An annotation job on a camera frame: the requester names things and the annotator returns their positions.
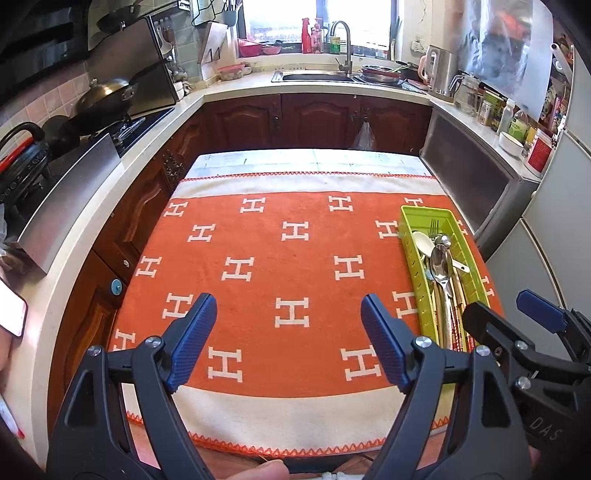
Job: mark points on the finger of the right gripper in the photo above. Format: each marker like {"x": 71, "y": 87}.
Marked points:
{"x": 518, "y": 357}
{"x": 571, "y": 326}

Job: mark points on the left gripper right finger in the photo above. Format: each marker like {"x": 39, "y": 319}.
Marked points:
{"x": 485, "y": 438}

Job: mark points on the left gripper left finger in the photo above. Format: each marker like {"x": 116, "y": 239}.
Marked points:
{"x": 91, "y": 438}

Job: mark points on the large silver spoon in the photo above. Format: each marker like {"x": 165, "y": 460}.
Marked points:
{"x": 440, "y": 271}

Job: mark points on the lime green utensil tray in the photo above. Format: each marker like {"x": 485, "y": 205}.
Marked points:
{"x": 469, "y": 280}

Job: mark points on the silver fork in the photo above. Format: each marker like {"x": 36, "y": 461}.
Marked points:
{"x": 434, "y": 229}

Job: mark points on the smartphone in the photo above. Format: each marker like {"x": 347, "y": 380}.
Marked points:
{"x": 13, "y": 310}

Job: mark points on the red canister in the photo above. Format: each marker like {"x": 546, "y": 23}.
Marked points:
{"x": 539, "y": 153}

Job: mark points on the white bowl on counter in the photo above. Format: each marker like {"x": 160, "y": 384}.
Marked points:
{"x": 510, "y": 145}

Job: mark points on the orange H-pattern cloth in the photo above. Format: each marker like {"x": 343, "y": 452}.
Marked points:
{"x": 288, "y": 370}

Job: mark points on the electric kettle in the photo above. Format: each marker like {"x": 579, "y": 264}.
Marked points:
{"x": 437, "y": 69}

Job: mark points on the black red kettle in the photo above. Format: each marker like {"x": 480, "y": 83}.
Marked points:
{"x": 24, "y": 164}

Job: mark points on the gas stove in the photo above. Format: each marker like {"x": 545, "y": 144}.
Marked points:
{"x": 125, "y": 133}

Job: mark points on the black wok on stove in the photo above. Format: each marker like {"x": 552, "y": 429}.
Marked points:
{"x": 103, "y": 104}

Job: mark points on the stainless steel sink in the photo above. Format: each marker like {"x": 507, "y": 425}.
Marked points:
{"x": 310, "y": 76}

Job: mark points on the red bottle on windowsill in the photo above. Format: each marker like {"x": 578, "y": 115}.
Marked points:
{"x": 305, "y": 36}

